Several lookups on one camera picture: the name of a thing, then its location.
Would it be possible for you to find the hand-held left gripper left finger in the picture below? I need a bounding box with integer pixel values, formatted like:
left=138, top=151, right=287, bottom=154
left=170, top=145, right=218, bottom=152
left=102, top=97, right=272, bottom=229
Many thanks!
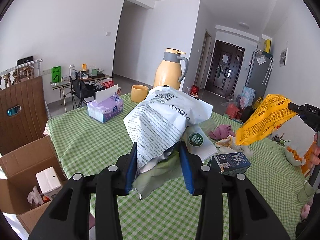
left=27, top=142, right=138, bottom=240

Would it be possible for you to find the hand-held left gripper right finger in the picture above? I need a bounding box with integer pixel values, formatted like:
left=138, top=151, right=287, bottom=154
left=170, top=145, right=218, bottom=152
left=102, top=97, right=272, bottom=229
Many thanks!
left=179, top=141, right=290, bottom=240

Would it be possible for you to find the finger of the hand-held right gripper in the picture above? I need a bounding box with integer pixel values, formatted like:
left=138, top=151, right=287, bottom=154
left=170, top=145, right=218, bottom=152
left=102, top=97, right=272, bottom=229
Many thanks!
left=287, top=101, right=305, bottom=117

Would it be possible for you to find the green foil packet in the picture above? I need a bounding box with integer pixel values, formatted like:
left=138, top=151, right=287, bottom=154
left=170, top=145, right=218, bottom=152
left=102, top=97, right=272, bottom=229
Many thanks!
left=133, top=154, right=186, bottom=201

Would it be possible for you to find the yellow snack packet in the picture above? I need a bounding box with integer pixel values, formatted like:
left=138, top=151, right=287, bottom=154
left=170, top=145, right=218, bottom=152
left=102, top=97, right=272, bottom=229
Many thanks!
left=236, top=94, right=298, bottom=146

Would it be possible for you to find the white printed snack packet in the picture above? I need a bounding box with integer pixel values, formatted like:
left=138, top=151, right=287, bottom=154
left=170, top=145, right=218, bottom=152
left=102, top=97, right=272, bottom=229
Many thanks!
left=123, top=85, right=213, bottom=173

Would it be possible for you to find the white milk carton box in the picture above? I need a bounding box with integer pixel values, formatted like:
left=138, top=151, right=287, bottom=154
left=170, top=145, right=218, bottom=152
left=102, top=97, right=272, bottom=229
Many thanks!
left=35, top=166, right=63, bottom=201

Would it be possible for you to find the white tissue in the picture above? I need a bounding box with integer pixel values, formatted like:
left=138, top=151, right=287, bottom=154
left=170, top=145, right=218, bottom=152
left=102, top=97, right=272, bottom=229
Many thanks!
left=27, top=185, right=45, bottom=207

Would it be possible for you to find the brown cardboard box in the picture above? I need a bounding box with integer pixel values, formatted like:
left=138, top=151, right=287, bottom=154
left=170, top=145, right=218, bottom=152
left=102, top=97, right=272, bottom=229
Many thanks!
left=0, top=76, right=68, bottom=233

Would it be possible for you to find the person's right hand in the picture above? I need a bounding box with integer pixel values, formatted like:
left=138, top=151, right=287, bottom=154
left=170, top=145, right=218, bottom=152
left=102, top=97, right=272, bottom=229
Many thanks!
left=309, top=132, right=320, bottom=166

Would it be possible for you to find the white packet round green label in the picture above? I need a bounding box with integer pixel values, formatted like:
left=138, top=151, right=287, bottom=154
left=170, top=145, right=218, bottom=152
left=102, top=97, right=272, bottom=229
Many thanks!
left=182, top=125, right=218, bottom=162

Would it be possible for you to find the pile of small oranges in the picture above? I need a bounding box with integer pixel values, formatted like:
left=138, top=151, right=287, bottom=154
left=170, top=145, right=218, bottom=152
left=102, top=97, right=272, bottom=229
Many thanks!
left=287, top=147, right=304, bottom=161

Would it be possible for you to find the white umbrella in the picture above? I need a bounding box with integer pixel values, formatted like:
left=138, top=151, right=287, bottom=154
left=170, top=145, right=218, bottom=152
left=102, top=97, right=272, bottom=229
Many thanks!
left=262, top=57, right=274, bottom=85

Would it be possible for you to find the small dark blue box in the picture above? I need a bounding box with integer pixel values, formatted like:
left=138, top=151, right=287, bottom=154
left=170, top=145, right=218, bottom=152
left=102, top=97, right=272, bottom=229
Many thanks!
left=213, top=152, right=252, bottom=176

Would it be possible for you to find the grey refrigerator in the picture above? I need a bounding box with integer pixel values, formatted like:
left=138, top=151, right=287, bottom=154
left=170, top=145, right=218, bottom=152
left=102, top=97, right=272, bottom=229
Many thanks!
left=244, top=50, right=274, bottom=103

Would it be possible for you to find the pink blue patterned bag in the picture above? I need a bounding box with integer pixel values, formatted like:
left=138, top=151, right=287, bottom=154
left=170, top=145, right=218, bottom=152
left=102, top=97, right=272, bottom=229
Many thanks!
left=240, top=86, right=256, bottom=109

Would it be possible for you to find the black duffel bag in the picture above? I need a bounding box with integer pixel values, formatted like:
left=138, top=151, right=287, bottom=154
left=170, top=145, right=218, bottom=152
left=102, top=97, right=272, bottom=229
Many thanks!
left=239, top=106, right=259, bottom=124

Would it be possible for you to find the pink cloth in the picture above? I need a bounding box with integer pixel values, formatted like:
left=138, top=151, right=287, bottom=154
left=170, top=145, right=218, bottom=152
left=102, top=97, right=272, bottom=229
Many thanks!
left=208, top=124, right=236, bottom=141

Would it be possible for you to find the white knit glove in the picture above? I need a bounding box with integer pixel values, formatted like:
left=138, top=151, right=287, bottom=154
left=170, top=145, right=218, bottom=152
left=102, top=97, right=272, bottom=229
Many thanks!
left=215, top=135, right=253, bottom=157

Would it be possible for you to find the purple tissue box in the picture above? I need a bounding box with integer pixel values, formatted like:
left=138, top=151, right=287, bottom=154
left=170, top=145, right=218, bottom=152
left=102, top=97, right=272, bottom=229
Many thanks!
left=87, top=84, right=124, bottom=124

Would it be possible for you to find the green ribbed glass cup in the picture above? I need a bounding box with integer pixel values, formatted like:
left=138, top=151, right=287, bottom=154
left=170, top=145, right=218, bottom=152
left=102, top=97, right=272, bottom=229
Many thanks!
left=297, top=180, right=318, bottom=203

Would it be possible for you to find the yellow mug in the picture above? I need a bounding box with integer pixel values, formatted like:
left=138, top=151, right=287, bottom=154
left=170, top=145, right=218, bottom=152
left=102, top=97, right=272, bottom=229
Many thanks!
left=131, top=85, right=150, bottom=103

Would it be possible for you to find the dark brown entrance door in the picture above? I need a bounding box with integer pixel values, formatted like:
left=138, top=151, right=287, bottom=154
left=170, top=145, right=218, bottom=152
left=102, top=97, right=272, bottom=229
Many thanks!
left=205, top=39, right=246, bottom=98

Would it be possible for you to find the black folding chair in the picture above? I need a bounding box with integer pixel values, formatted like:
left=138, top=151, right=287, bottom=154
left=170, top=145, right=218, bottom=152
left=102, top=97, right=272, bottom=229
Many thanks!
left=69, top=76, right=106, bottom=108

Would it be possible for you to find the yellow thermos jug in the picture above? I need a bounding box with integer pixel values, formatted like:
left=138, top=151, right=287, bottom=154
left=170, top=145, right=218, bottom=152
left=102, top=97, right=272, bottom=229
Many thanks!
left=153, top=48, right=189, bottom=91

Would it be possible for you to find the folding camp table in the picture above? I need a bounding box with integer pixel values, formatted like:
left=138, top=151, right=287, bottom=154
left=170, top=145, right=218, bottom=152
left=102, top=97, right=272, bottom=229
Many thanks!
left=51, top=73, right=113, bottom=113

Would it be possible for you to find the green paper bag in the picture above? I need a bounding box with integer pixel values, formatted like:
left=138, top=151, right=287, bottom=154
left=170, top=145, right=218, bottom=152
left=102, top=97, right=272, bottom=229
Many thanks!
left=51, top=66, right=62, bottom=83

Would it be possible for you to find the metal drying rack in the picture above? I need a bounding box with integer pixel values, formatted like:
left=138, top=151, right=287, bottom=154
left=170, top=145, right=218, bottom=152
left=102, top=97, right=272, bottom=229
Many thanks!
left=0, top=59, right=43, bottom=90

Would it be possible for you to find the black router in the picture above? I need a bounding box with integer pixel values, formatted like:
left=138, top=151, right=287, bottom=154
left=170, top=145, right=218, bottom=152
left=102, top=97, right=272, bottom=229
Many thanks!
left=17, top=55, right=34, bottom=66

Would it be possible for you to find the wall picture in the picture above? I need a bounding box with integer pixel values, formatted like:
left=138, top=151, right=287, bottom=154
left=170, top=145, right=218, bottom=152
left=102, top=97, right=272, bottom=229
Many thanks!
left=279, top=47, right=288, bottom=67

